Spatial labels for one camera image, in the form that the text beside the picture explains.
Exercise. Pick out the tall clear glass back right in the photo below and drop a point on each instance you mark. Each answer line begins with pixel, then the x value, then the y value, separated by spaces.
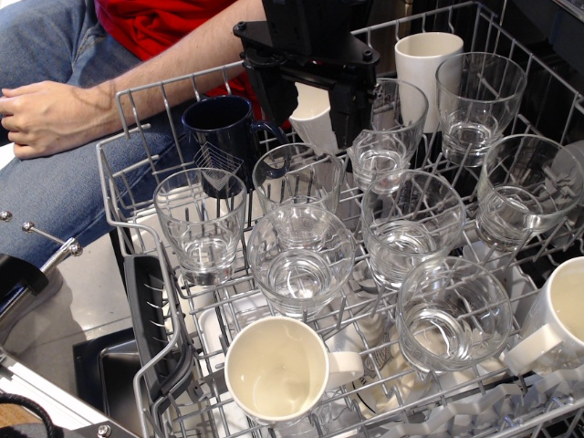
pixel 477 96

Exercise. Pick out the clear drinking glass front left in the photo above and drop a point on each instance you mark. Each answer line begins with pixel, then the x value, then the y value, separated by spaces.
pixel 202 213

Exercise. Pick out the black rack side handle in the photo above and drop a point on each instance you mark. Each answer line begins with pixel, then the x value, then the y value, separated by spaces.
pixel 169 366

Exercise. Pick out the clear glass far right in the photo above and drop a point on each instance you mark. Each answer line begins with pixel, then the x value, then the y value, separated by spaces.
pixel 528 185

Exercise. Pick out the white ceramic mug right edge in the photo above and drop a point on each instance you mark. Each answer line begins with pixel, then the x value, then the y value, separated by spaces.
pixel 552 334

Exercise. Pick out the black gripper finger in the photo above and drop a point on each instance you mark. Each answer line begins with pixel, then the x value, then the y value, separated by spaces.
pixel 350 112
pixel 277 96

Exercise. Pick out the clear glass under gripper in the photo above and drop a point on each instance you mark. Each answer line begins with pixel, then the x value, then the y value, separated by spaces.
pixel 398 116

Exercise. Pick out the dark blue ceramic mug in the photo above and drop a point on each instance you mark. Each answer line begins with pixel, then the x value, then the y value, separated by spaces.
pixel 224 134

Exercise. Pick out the tall white ceramic cup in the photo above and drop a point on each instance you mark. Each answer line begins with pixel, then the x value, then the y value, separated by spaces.
pixel 417 57

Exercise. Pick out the clear drinking glass behind mug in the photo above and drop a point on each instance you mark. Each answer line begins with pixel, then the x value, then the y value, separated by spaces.
pixel 298 173

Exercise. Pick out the wide clear glass cup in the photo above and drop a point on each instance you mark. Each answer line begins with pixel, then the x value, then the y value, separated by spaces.
pixel 452 314
pixel 300 256

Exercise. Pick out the chrome rod with ball ends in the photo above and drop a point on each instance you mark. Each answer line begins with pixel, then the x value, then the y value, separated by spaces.
pixel 66 248

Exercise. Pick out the clear drinking glass centre right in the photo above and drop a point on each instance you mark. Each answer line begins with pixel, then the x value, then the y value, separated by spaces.
pixel 407 217

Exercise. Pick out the person's bare forearm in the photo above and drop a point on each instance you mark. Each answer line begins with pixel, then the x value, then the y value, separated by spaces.
pixel 160 80

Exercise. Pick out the person's bare hand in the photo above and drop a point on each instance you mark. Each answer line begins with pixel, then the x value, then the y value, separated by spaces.
pixel 47 118

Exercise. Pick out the red shirt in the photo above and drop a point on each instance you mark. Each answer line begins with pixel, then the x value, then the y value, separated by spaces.
pixel 147 28

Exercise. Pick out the grey wire dishwasher rack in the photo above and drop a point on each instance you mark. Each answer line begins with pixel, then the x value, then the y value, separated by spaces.
pixel 182 331

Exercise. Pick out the wide clear glass cup centre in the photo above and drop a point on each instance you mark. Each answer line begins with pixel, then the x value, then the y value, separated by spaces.
pixel 300 256

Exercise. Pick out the wide clear glass cup front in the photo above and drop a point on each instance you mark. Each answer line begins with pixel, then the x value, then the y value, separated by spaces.
pixel 452 314

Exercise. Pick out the cream ceramic mug front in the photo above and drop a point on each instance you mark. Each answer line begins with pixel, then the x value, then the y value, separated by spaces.
pixel 278 368

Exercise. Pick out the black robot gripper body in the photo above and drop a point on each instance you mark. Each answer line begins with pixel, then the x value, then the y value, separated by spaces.
pixel 310 42

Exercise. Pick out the blue jeans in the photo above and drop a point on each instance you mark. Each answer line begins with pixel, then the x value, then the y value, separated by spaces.
pixel 64 42

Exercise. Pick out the tilted white ceramic cup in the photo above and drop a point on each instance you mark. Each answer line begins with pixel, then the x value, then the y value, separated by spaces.
pixel 311 120

